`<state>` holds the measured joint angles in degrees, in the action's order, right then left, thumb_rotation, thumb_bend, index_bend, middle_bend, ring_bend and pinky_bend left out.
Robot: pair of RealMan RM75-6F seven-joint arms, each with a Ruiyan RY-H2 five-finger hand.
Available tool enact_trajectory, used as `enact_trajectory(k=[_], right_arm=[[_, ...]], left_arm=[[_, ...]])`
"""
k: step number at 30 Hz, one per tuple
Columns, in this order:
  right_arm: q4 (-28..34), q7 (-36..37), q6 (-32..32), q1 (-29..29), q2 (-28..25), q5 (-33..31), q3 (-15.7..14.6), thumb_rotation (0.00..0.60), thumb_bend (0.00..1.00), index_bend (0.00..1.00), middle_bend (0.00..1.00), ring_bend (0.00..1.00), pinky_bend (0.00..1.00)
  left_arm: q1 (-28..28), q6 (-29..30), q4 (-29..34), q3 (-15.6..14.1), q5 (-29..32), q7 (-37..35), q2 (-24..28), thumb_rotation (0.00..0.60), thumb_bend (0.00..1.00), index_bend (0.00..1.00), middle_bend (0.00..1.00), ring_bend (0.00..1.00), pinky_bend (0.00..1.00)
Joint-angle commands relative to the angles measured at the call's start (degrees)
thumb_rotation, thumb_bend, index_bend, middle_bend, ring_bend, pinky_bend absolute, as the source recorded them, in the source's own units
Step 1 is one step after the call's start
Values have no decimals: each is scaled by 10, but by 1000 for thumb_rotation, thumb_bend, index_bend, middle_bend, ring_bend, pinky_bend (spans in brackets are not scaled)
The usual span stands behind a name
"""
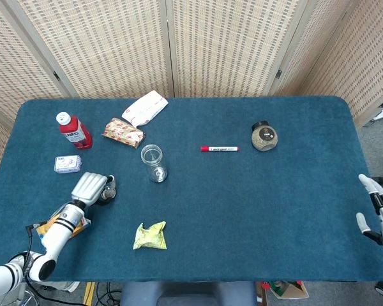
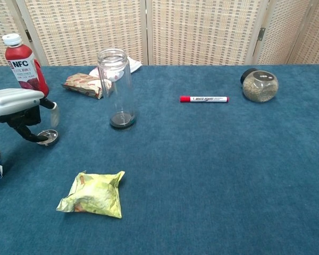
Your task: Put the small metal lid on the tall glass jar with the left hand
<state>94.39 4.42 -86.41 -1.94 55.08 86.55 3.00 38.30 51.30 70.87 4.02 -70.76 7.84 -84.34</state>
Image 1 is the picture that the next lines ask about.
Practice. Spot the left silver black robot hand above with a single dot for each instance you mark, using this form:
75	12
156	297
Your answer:
87	188

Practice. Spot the metal jar lid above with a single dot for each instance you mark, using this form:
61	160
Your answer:
108	192

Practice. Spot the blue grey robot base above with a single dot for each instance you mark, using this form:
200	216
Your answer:
185	294

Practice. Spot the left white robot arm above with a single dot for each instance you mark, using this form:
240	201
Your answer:
55	236

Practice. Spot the clear glass jar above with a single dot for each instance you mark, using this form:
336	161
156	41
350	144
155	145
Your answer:
154	162

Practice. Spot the clear purple tissue pack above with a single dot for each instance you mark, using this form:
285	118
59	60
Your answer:
67	164

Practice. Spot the red NFC juice bottle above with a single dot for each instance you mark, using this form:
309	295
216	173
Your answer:
76	135

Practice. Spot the orange blue carton box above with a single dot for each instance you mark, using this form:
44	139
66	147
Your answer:
41	230

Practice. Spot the brown red snack package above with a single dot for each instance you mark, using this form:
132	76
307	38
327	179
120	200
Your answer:
123	132

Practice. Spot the yellow green snack bag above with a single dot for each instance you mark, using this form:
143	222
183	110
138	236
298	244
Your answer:
150	237

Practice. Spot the white red paper bag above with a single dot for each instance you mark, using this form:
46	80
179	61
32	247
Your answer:
145	106

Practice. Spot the white cloth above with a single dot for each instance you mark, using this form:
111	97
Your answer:
68	286

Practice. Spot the black screen hinge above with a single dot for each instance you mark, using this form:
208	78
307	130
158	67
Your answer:
278	74
56	75

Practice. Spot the cardboard box with items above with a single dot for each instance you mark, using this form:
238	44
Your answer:
287	290

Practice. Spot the red whiteboard marker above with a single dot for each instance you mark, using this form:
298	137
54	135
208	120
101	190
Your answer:
221	148

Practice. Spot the blue carpet table cloth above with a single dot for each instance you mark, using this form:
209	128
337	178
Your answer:
226	207

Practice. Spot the woven folding screen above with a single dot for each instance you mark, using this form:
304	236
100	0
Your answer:
115	48

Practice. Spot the glass spice jar black lid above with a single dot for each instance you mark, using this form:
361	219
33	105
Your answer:
264	138

